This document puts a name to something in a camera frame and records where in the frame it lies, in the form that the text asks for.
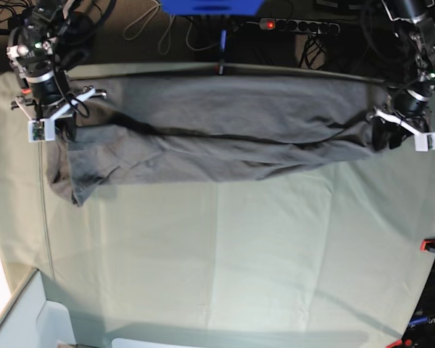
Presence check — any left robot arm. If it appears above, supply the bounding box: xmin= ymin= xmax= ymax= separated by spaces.
xmin=360 ymin=1 xmax=435 ymax=152

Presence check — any red clamp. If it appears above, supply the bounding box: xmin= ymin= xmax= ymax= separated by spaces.
xmin=386 ymin=339 xmax=413 ymax=348
xmin=217 ymin=62 xmax=225 ymax=75

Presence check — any white bin bottom left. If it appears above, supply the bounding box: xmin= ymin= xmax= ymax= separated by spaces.
xmin=0 ymin=268 xmax=77 ymax=348

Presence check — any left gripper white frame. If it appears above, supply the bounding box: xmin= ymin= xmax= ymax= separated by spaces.
xmin=367 ymin=106 xmax=435 ymax=152

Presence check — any red clamp top centre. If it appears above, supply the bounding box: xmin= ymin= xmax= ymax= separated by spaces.
xmin=217 ymin=62 xmax=225 ymax=75

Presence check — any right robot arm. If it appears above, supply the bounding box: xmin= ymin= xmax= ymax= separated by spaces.
xmin=6 ymin=1 xmax=116 ymax=143

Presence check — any red clamp bottom right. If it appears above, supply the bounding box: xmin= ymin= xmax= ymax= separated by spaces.
xmin=386 ymin=339 xmax=413 ymax=348

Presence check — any blue box at top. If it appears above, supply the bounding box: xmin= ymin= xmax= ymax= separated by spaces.
xmin=160 ymin=0 xmax=264 ymax=16

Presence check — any black power strip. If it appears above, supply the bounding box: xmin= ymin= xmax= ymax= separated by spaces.
xmin=258 ymin=18 xmax=341 ymax=36

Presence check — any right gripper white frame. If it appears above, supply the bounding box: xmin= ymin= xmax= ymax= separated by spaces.
xmin=10 ymin=86 xmax=107 ymax=143

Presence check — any grey t-shirt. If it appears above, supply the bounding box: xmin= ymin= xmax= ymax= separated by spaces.
xmin=46 ymin=75 xmax=386 ymax=206

